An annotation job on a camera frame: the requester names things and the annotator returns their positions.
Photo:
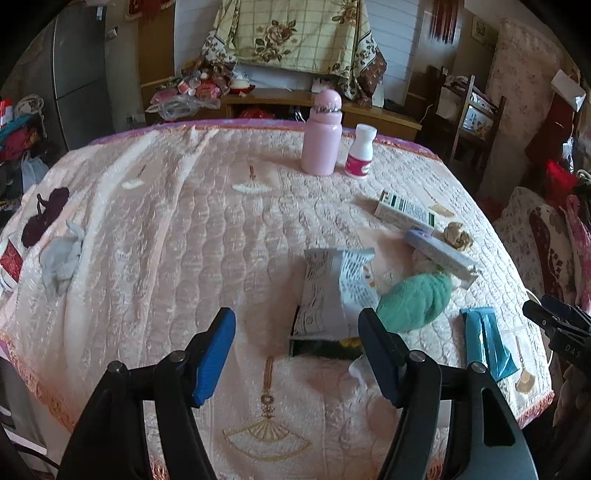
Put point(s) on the wooden chair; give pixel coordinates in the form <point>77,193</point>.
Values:
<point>466,124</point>

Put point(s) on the framed picture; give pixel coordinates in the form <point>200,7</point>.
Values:
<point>481,30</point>

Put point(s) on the teal packet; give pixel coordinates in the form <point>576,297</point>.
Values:
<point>487,341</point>

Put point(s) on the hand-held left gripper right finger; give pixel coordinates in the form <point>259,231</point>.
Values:
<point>378,357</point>

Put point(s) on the purple and white long box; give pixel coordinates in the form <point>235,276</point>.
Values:
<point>443,256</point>

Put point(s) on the floral pillow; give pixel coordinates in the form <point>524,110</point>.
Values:
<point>531,240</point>

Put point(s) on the crumpled brown paper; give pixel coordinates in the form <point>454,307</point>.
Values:
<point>456,236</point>

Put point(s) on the grey cloth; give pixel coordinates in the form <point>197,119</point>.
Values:
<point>62,258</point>

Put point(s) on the grey refrigerator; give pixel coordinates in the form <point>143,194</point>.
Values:
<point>81,78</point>

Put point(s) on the green and white box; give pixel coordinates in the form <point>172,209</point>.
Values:
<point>401,211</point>

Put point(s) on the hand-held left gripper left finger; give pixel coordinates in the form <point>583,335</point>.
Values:
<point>214,355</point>

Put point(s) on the dark purple cloth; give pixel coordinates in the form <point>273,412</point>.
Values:
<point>44,212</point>

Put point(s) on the pile of red snack packets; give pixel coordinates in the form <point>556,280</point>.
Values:
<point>198,87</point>

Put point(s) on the white pill bottle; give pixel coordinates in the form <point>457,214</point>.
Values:
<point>360,154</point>

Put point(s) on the white cardboard box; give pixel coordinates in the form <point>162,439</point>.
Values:
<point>569,90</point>

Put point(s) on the pink bottle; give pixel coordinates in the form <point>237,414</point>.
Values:
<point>321,138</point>

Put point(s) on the red bag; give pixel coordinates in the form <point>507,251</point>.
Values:
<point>559,177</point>

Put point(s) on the floral hanging cloth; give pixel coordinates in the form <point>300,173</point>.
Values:
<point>295,32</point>

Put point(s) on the white printed wrapper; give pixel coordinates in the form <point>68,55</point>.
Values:
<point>328,295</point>

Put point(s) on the pink quilted blanket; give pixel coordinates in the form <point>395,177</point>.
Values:
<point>184,221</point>

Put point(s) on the pink clothes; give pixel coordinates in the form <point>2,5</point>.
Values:
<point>581,244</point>

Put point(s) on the green towel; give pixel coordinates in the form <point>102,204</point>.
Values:
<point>413,302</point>

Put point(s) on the red tassel decoration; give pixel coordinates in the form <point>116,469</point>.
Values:
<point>444,21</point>

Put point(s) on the white plastic bag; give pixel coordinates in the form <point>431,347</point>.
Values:
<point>33,173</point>

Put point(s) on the wooden cabinet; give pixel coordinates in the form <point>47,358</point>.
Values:
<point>277,99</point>

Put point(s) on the floral mattress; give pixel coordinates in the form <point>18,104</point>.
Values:
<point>521,92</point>

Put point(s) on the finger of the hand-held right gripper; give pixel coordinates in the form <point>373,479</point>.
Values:
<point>561,307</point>
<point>540,316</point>

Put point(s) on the red patterned box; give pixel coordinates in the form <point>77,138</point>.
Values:
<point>10,265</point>

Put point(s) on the red bowl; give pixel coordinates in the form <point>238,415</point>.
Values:
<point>241,86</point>

